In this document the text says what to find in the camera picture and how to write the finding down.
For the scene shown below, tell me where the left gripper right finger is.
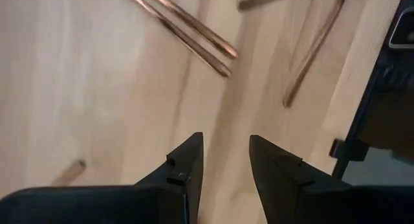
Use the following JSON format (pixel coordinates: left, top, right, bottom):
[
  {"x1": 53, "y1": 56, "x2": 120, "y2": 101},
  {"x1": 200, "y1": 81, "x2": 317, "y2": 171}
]
[{"x1": 249, "y1": 135, "x2": 352, "y2": 224}]

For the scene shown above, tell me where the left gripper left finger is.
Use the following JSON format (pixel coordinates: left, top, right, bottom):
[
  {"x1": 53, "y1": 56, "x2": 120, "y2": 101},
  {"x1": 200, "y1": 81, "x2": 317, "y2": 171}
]
[{"x1": 135, "y1": 131, "x2": 204, "y2": 224}]

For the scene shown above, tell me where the rose gold fork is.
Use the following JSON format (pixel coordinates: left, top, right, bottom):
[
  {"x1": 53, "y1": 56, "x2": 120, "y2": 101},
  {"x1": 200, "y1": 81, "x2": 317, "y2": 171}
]
[
  {"x1": 282, "y1": 0, "x2": 347, "y2": 109},
  {"x1": 127, "y1": 0, "x2": 232, "y2": 78},
  {"x1": 51, "y1": 159, "x2": 87, "y2": 188}
]

